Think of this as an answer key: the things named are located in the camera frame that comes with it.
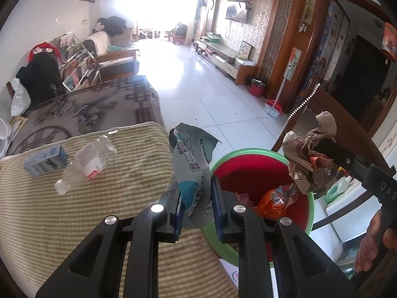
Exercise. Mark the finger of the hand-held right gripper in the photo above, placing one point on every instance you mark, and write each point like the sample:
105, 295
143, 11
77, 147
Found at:
347, 161

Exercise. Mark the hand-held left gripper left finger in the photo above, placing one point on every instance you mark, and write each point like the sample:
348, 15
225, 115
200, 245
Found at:
179, 220

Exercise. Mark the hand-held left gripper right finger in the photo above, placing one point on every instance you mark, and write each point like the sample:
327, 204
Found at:
218, 211

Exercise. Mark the red basin with green rim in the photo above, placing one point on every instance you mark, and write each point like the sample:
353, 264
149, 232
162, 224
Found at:
248, 177

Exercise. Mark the brown paper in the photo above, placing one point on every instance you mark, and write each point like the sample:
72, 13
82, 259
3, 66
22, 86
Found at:
301, 158

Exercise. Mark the grey snack wrapper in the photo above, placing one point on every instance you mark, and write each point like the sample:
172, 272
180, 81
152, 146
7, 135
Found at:
189, 161

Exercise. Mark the white blue milk carton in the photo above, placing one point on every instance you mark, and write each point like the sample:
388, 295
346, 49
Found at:
43, 161

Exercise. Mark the person's right hand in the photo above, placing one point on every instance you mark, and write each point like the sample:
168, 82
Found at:
370, 248

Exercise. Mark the green detergent bottle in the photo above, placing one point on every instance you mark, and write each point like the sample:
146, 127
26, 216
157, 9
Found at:
339, 189

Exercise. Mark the studded wooden chair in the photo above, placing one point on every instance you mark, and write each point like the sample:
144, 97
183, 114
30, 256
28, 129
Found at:
341, 115

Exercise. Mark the orange plastic wrapper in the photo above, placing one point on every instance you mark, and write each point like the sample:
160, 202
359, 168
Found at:
273, 201

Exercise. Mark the white printed box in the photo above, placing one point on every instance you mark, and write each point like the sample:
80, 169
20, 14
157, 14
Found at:
231, 273

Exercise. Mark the yellow striped blanket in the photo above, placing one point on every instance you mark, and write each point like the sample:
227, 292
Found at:
93, 223

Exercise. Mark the clear plastic bottle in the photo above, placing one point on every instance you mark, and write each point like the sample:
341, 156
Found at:
88, 161

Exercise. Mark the small red waste bin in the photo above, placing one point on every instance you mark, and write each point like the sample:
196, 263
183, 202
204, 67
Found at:
258, 88

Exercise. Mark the colourful door poster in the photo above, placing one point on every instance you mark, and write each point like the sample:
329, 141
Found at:
335, 37

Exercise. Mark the grey patterned blanket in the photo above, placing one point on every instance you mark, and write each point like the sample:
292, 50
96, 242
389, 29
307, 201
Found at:
118, 105

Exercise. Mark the long television cabinet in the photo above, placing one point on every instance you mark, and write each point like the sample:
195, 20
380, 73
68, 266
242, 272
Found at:
226, 60

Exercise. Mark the small framed geometric picture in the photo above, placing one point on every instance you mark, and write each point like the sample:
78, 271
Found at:
245, 50

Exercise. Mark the wooden sofa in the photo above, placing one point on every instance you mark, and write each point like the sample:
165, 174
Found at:
114, 62

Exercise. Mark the green tray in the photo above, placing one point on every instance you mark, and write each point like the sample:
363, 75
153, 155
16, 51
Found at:
213, 37

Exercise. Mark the dark wooden chair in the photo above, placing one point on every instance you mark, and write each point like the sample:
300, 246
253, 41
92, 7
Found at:
179, 37

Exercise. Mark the stack of leaning framed pictures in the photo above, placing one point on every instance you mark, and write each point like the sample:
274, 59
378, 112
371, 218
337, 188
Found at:
80, 68

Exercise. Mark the yellow cardboard sheet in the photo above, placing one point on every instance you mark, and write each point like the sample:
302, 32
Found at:
18, 123

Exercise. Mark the white electric fan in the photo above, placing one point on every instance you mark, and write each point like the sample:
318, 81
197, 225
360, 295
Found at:
3, 136

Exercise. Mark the white plastic bag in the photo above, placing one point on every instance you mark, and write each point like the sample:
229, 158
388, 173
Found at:
21, 99

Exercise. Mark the black clothes pile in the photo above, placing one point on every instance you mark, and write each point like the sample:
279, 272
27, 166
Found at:
40, 77

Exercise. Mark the black jacket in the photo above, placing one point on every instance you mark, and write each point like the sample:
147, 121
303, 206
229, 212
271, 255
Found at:
113, 24

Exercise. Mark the red cloth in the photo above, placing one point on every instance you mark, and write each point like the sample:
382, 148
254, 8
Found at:
43, 48

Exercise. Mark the small wall poster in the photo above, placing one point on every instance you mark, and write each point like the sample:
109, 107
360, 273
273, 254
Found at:
294, 63

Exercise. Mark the hanging wall scroll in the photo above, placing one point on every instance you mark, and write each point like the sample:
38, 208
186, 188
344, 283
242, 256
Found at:
308, 9

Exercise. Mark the wall television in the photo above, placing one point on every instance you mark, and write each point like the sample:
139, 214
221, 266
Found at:
236, 14

